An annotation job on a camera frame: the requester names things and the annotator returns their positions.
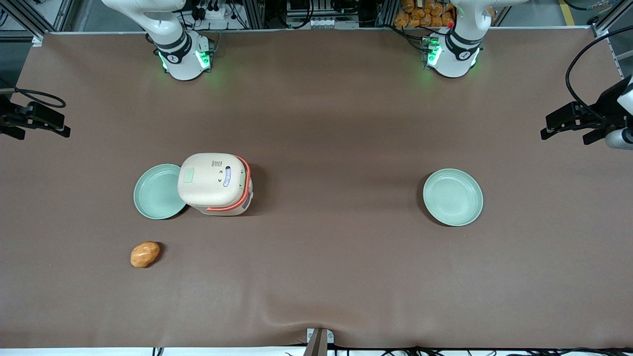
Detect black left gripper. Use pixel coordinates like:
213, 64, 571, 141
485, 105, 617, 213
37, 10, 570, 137
541, 74, 633, 145

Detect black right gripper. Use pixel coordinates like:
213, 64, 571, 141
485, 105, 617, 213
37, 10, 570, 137
0, 93, 71, 141

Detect cream rice cooker orange handle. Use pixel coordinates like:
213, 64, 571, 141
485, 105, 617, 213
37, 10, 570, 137
177, 152, 254, 217

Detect pale green round plate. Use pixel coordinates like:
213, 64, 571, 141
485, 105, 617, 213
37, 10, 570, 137
133, 164, 188, 220
422, 168, 484, 227

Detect pile of orange bread rolls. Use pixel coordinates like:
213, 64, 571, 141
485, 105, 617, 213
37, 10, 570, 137
394, 0, 455, 29

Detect white power strip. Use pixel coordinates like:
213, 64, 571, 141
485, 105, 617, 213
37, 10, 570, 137
195, 2, 234, 21

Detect brown table mat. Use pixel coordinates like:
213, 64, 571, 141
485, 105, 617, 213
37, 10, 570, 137
0, 27, 633, 349

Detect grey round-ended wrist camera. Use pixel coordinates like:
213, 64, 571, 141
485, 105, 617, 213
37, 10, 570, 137
605, 128, 633, 150

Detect aluminium frame profile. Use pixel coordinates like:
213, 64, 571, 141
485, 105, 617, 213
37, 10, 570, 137
241, 0, 266, 29
588, 0, 633, 80
0, 0, 75, 46

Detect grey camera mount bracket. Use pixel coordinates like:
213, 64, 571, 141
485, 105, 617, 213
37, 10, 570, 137
303, 328, 335, 356

